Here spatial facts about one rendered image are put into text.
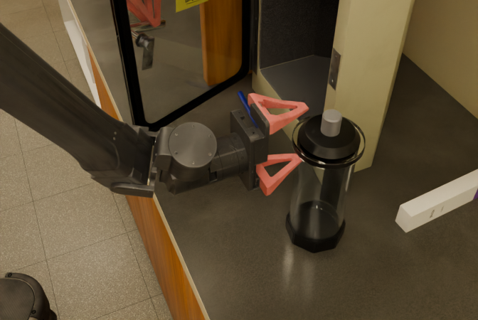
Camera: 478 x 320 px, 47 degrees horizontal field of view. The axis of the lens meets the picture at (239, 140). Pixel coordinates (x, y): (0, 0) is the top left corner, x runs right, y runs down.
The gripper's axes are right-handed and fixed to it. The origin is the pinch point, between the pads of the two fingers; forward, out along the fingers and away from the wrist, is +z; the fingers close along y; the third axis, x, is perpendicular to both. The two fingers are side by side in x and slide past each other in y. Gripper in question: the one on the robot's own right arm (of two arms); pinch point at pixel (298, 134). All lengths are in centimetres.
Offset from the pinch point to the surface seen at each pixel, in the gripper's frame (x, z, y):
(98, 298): 65, -34, -119
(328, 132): -1.0, 4.4, -0.6
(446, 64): 27, 55, -21
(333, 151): -3.5, 3.8, -1.7
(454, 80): 23, 55, -23
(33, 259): 90, -51, -118
